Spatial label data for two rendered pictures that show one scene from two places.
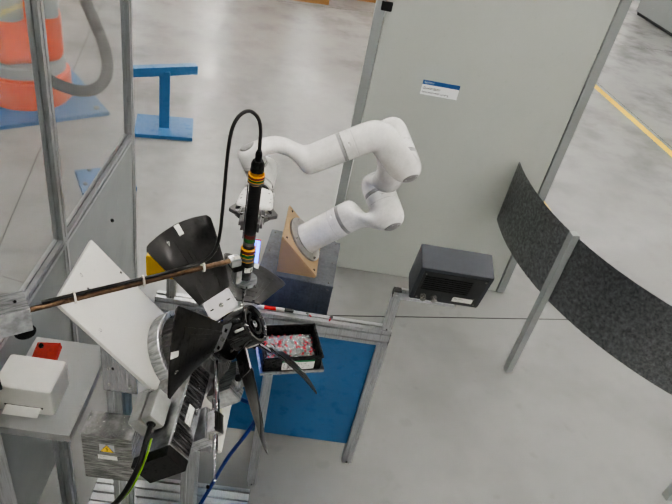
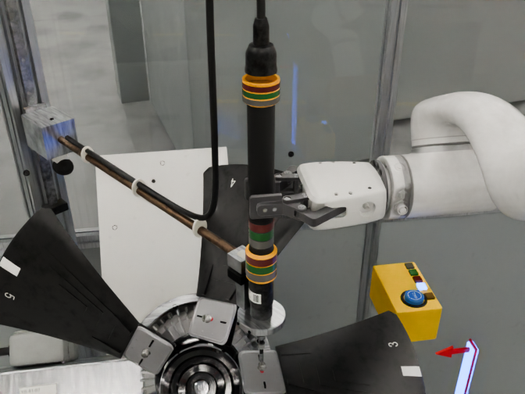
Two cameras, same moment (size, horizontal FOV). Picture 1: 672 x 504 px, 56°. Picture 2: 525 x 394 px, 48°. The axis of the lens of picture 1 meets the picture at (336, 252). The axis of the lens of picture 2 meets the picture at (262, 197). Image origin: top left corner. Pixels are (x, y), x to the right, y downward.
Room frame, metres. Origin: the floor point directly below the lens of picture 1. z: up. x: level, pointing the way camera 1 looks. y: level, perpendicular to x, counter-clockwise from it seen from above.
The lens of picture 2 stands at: (1.36, -0.40, 1.89)
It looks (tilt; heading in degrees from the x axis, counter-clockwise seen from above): 31 degrees down; 87
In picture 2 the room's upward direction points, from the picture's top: straight up
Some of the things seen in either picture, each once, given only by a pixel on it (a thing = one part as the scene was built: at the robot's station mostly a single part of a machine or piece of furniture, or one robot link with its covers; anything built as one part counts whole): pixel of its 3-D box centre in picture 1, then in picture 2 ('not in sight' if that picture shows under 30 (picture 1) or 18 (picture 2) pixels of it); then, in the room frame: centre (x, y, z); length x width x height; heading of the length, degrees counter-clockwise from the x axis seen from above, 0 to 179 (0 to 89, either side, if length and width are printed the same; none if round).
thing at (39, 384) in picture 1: (30, 388); not in sight; (1.15, 0.80, 0.92); 0.17 x 0.16 x 0.11; 95
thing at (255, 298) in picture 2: (251, 224); (261, 199); (1.39, 0.24, 1.50); 0.04 x 0.04 x 0.46
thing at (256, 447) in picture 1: (260, 425); not in sight; (1.58, 0.15, 0.40); 0.03 x 0.03 x 0.80; 20
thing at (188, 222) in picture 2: (140, 282); (137, 188); (1.20, 0.48, 1.39); 0.54 x 0.01 x 0.01; 130
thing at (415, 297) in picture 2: not in sight; (414, 297); (1.73, 0.53, 1.08); 0.04 x 0.04 x 0.02
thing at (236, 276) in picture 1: (243, 269); (256, 290); (1.39, 0.25, 1.34); 0.09 x 0.07 x 0.10; 130
